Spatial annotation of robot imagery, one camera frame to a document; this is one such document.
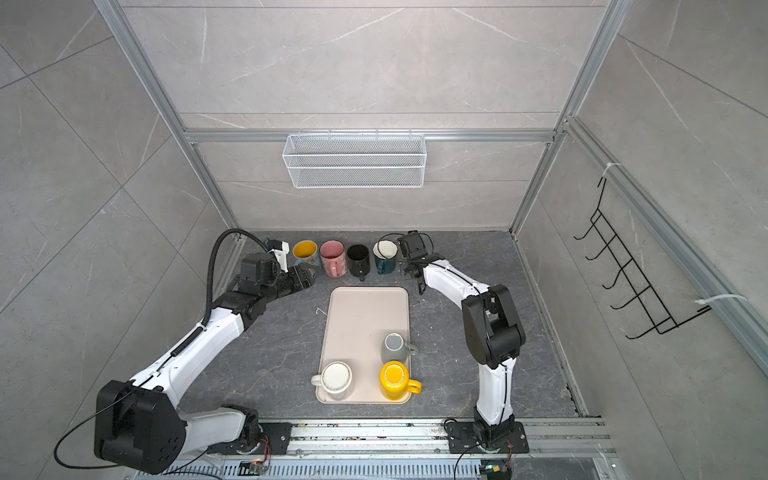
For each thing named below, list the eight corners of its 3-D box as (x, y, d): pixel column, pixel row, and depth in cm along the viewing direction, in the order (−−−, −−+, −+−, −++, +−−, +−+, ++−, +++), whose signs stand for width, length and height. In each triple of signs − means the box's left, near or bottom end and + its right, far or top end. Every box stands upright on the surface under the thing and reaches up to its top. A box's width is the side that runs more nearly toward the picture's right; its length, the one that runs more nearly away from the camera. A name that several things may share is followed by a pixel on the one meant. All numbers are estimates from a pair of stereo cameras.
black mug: (344, 277, 108) (340, 261, 100) (354, 258, 114) (352, 241, 106) (363, 283, 106) (361, 266, 99) (372, 263, 112) (371, 246, 104)
